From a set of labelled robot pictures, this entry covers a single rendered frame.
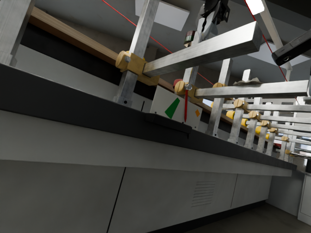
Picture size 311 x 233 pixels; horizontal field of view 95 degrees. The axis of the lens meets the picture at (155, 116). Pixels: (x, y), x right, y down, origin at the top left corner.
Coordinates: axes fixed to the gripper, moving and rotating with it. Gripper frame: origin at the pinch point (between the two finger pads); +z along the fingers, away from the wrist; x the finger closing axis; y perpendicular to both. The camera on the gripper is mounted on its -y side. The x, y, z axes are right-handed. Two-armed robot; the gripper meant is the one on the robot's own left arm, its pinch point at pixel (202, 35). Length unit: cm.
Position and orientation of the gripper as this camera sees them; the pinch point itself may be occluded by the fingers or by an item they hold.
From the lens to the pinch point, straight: 59.0
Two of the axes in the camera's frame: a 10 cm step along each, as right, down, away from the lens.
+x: -6.0, -0.9, 8.0
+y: 7.6, 2.6, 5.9
